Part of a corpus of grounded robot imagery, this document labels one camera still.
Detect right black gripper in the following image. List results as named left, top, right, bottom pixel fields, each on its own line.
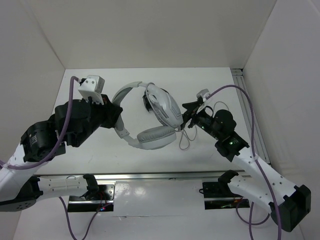
left=169, top=100, right=222, bottom=140

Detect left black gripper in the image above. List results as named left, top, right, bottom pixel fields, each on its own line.
left=71, top=92, right=123, bottom=148

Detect white grey headphones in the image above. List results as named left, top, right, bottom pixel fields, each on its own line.
left=112, top=81, right=183, bottom=150

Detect grey headphone cable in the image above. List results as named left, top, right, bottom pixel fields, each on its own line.
left=177, top=101, right=230, bottom=151

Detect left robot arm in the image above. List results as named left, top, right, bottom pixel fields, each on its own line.
left=0, top=95, right=123, bottom=212

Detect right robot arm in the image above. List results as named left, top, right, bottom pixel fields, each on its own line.
left=182, top=100, right=311, bottom=232

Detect black headphones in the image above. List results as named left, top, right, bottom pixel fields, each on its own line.
left=142, top=84, right=171, bottom=114

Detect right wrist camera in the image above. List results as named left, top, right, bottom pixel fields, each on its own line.
left=196, top=88, right=211, bottom=113

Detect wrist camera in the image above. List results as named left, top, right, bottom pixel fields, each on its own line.
left=196, top=88, right=211, bottom=113
left=78, top=75, right=105, bottom=105

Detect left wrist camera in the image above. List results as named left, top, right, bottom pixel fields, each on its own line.
left=78, top=75, right=105, bottom=105

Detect aluminium front rail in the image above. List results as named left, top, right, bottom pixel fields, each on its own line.
left=37, top=168, right=248, bottom=183

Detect aluminium rail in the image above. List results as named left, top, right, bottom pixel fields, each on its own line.
left=37, top=168, right=248, bottom=183
left=230, top=68, right=271, bottom=165

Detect aluminium right side rail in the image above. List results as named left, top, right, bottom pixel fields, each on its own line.
left=230, top=68, right=271, bottom=165

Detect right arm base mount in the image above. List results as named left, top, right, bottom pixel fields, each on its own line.
left=198, top=181, right=250, bottom=210

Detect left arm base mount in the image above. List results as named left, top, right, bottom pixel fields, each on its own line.
left=67, top=181, right=116, bottom=213

